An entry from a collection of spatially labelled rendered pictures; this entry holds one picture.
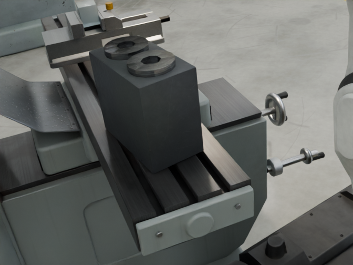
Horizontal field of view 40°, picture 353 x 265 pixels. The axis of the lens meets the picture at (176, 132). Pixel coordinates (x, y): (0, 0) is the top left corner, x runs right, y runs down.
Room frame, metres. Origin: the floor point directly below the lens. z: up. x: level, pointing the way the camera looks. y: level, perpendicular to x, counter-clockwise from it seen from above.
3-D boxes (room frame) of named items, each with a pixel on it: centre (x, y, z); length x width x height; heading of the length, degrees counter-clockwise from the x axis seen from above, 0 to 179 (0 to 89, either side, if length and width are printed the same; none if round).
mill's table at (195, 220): (1.22, 0.16, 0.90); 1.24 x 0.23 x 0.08; 17
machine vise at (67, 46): (1.40, 0.19, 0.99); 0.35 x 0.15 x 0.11; 105
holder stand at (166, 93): (0.86, 0.05, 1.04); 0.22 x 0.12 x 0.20; 28
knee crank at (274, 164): (1.27, -0.38, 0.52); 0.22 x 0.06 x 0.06; 107
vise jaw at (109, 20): (1.41, 0.16, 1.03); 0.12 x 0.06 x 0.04; 15
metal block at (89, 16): (1.40, 0.21, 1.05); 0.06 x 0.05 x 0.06; 15
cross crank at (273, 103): (1.39, -0.31, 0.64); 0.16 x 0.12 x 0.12; 107
